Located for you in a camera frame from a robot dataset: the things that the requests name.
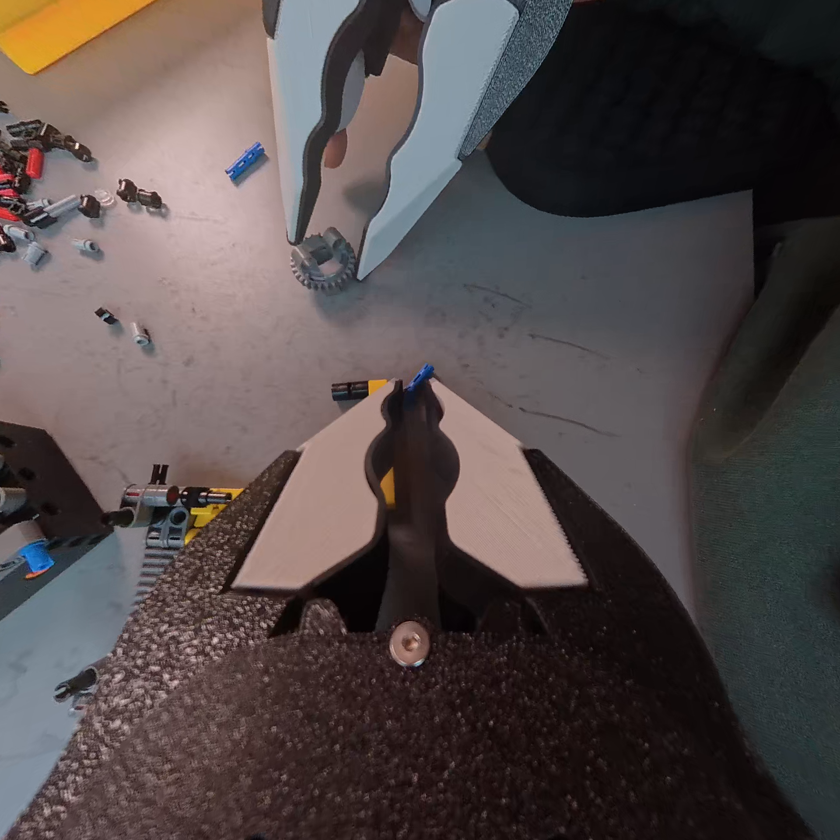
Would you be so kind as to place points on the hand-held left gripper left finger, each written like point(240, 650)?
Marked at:
point(308, 518)

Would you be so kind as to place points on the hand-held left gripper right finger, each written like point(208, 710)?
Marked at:
point(505, 518)

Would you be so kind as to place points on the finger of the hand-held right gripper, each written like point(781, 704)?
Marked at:
point(292, 98)
point(453, 85)

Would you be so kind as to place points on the blue lego pin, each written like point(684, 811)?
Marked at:
point(420, 379)
point(246, 161)

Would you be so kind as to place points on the yellow lego beam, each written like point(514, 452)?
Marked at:
point(387, 489)

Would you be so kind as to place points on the black lego tube connector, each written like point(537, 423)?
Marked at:
point(348, 390)

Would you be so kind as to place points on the grey lego gear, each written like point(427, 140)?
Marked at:
point(321, 259)

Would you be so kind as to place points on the yellow grey lego claw assembly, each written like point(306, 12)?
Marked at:
point(164, 518)

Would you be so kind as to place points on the small grey lego bush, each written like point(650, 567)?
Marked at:
point(140, 333)

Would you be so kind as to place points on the small grey lego pin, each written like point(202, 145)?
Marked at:
point(85, 246)

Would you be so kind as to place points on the pile of small lego pieces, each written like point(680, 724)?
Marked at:
point(33, 164)

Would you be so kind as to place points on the large yellow black lego model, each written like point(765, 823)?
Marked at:
point(39, 459)

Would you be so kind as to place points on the small black lego bush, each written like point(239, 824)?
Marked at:
point(105, 316)

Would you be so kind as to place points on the person's right hand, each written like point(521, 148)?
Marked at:
point(336, 148)

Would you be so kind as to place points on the yellow bin with small parts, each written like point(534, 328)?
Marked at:
point(59, 26)

